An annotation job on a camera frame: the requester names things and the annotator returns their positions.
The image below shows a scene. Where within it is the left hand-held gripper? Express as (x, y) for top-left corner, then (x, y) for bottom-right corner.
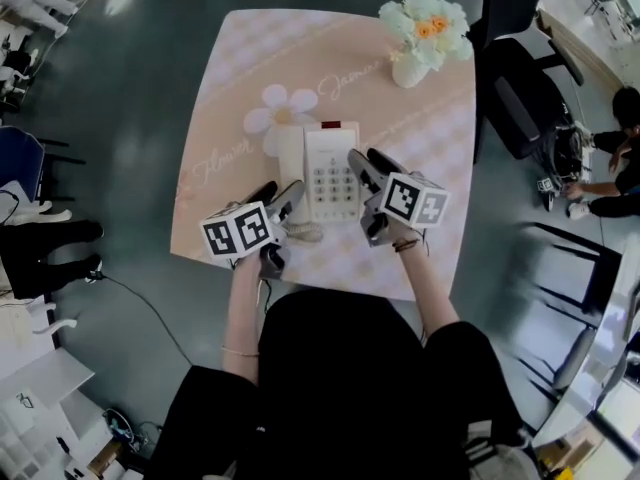
(199, 180), (307, 275)

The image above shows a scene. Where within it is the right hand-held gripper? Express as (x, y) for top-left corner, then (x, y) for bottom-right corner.
(347, 147), (452, 248)

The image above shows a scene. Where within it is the white telephone cord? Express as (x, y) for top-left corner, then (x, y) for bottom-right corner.
(281, 219), (326, 245)

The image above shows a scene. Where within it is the white telephone handset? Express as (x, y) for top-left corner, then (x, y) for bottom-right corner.
(275, 123), (314, 225)

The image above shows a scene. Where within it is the white corded desk telephone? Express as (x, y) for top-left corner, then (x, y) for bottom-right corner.
(302, 119), (363, 224)

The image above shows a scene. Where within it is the person's left forearm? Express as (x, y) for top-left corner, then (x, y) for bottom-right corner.
(220, 254), (267, 385)

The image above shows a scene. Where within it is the person's right forearm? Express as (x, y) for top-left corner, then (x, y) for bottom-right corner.
(393, 226), (465, 350)

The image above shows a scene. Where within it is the white vase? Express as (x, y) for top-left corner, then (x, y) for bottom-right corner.
(390, 50), (432, 90)

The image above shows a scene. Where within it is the pink floral tablecloth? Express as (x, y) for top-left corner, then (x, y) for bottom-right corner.
(169, 8), (478, 302)

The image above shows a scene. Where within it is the white flower bouquet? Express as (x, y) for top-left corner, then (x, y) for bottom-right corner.
(377, 0), (474, 73)

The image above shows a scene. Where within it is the black office chair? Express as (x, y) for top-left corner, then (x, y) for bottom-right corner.
(468, 0), (587, 163)

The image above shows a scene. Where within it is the person's black clothing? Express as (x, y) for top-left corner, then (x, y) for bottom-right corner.
(148, 289), (527, 480)

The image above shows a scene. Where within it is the blue chair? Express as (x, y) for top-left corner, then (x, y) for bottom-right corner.
(0, 124), (87, 205)

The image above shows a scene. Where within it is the white desk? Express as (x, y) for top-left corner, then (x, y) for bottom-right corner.
(0, 349), (97, 480)
(531, 246), (640, 450)

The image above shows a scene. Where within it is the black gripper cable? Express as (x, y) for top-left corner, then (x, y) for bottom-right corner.
(256, 273), (274, 315)

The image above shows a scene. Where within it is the thin bracelet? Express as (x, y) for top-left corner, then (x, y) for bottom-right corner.
(220, 344), (262, 359)

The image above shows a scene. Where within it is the black floor cable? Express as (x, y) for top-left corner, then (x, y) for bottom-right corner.
(101, 271), (195, 368)

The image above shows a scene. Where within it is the tangle of cables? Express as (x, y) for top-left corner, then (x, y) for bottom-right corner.
(543, 121), (597, 190)

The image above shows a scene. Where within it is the black metal table frame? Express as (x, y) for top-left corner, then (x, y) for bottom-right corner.
(518, 221), (625, 330)

